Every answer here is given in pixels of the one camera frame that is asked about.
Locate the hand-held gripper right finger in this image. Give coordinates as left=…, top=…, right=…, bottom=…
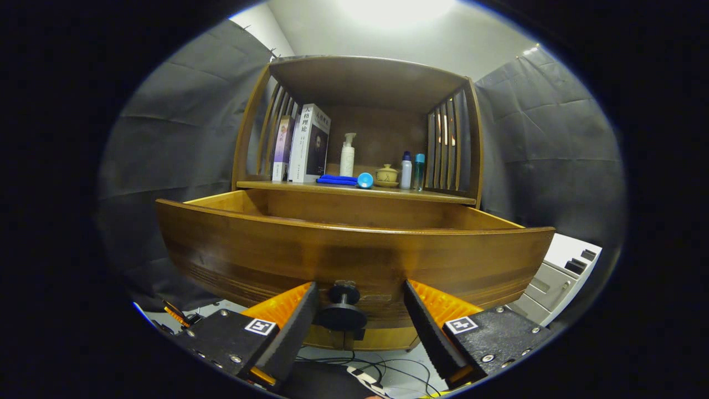
left=402, top=279, right=554, bottom=391

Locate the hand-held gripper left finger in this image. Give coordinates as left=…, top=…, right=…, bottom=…
left=169, top=281, right=320, bottom=391

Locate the black drawer knob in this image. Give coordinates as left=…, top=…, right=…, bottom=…
left=317, top=284, right=368, bottom=332

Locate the wooden drawer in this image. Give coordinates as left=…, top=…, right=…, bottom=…
left=155, top=188, right=556, bottom=330

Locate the wooden countertop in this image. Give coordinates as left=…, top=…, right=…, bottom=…
left=237, top=180, right=477, bottom=204

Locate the white drawer unit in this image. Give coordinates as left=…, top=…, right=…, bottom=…
left=507, top=233, right=603, bottom=328

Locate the wooden cabinet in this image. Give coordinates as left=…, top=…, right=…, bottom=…
left=232, top=55, right=484, bottom=352

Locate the white power strip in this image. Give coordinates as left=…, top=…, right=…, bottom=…
left=346, top=366, right=394, bottom=398

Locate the orange black tool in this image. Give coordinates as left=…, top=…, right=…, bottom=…
left=162, top=300, right=203, bottom=328

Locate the yellow lidded teacup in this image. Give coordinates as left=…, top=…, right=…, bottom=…
left=374, top=163, right=400, bottom=188

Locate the white pump bottle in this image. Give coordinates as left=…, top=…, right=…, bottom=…
left=340, top=132, right=357, bottom=177

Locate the purple book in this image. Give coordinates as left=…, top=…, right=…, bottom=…
left=272, top=115, right=296, bottom=182

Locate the white portrait book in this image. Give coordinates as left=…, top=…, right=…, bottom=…
left=287, top=104, right=331, bottom=184

